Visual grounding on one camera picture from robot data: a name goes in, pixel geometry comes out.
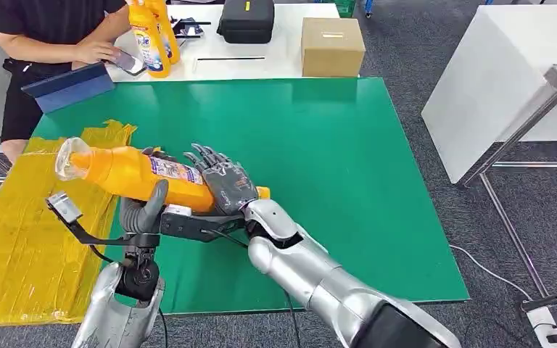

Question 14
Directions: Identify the smartphone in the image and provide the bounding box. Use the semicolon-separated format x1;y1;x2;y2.
107;49;147;77

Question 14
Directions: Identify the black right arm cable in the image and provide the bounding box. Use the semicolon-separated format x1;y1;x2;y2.
283;288;305;348

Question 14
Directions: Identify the person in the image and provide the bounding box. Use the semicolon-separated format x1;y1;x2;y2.
0;0;131;165

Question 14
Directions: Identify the black carrying case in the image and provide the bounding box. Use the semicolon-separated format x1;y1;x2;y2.
216;0;276;45

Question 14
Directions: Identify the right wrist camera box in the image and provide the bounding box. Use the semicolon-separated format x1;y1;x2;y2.
160;204;248;244

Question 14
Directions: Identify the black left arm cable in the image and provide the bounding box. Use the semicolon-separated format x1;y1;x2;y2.
157;307;170;348

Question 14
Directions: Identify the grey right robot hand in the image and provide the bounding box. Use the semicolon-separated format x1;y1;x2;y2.
182;143;260;217

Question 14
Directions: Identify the person's right hand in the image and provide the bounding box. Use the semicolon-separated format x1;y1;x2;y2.
73;39;122;67

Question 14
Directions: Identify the green table mat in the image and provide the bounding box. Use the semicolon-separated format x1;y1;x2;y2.
32;78;470;315

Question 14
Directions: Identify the blue tablet case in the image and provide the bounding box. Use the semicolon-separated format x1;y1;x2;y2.
21;62;116;115

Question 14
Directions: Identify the black device with handles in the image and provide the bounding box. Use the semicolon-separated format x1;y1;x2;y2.
170;17;213;39

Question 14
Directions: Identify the white power strip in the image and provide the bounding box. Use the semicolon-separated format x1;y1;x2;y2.
526;307;557;348

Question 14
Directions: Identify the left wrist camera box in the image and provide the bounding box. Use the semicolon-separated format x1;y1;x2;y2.
46;191;162;248

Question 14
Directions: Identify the white floor cable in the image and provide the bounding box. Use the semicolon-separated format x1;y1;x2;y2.
449;244;534;302

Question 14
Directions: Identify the yellow plastic sheet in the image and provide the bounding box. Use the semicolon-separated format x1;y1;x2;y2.
0;120;138;328

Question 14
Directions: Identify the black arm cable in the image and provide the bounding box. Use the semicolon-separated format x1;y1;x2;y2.
283;288;305;348
157;307;170;348

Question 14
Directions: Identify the brown cardboard box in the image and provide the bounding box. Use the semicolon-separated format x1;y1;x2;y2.
301;17;366;79

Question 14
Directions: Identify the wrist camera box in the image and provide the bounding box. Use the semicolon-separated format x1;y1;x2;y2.
46;191;162;248
160;204;248;244

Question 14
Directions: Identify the green crate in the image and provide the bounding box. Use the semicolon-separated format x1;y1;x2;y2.
334;0;356;19

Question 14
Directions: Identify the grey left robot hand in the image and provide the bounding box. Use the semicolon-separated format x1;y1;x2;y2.
118;146;178;236

